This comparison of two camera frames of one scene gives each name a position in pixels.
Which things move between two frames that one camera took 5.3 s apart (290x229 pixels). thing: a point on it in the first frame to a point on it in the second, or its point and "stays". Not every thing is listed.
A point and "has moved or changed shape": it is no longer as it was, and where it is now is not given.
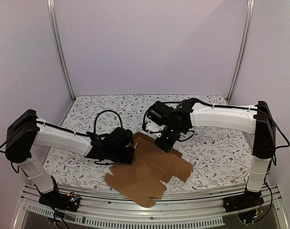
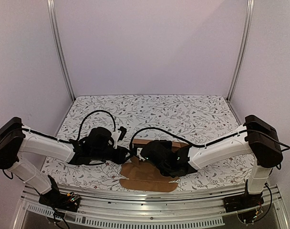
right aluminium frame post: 249,18 stays
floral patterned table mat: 222,160 stays
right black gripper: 165,145 to 138,150
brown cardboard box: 141,181 has moved or changed shape
